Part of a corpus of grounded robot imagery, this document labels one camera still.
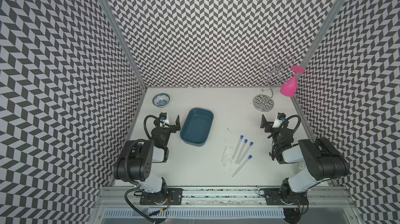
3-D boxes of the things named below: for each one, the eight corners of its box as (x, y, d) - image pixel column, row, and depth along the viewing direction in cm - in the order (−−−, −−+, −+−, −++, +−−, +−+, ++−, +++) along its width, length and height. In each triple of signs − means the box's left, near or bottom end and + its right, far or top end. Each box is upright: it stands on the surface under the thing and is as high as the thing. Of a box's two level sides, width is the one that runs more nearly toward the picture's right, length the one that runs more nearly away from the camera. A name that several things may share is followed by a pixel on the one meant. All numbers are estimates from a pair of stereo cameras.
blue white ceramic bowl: (152, 105, 109) (150, 100, 106) (160, 95, 115) (158, 91, 111) (166, 110, 106) (165, 106, 103) (174, 100, 112) (172, 96, 108)
